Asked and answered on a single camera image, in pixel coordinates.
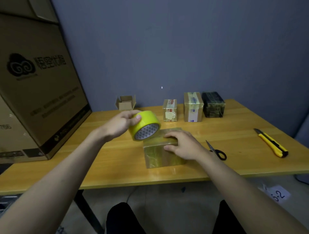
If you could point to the person's right hand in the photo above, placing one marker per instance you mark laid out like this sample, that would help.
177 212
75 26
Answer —
186 147

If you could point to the person's left hand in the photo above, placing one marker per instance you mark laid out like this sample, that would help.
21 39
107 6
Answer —
118 125

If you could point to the yellow tape roll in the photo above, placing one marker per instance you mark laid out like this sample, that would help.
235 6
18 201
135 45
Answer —
147 120

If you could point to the small carton yellow tape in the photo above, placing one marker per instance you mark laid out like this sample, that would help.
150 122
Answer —
157 156

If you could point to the small carton red label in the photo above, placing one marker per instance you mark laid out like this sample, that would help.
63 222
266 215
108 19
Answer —
169 111

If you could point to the brown box with white label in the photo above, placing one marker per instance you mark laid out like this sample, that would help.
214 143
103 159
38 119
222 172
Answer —
193 107

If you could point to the black cardboard box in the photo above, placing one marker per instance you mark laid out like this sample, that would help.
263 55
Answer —
213 104

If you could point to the person's left forearm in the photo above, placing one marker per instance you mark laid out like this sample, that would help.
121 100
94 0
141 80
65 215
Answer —
45 190

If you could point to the person's right forearm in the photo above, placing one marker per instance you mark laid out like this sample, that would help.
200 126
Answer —
251 200

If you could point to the person's black trousers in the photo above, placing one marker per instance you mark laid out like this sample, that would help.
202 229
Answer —
123 219

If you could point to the large flat brown carton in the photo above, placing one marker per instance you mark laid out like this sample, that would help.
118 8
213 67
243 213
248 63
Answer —
38 91

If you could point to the yellow utility knife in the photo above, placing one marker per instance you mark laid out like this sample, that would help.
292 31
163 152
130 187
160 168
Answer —
272 143

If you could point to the black table leg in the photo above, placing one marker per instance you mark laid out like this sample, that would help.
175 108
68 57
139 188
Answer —
88 212

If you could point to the white paper floor label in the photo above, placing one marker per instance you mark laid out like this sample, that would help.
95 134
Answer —
276 194

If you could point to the grey pleated curtain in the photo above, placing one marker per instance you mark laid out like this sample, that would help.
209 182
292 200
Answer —
303 137

